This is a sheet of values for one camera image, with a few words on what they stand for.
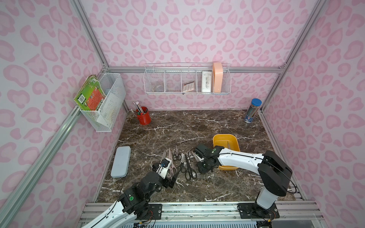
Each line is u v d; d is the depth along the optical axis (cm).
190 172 86
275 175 45
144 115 107
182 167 89
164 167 64
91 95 72
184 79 99
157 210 73
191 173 86
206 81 93
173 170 86
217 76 82
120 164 88
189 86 94
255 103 98
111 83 81
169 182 68
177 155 95
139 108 107
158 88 93
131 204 54
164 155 93
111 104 86
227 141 100
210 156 63
